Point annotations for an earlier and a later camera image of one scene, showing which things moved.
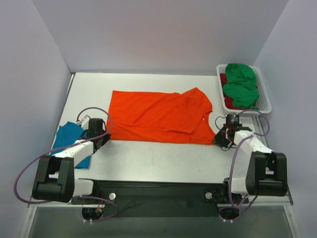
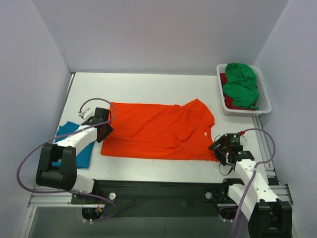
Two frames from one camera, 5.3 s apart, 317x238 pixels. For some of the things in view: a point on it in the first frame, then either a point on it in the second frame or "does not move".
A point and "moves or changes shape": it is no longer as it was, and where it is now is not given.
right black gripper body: [221, 138] → [217, 144]
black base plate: [126, 198] does not move
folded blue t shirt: [68, 133] does not move
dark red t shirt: [228, 100] does not move
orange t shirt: [160, 116] moves or changes shape
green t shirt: [241, 86] does not move
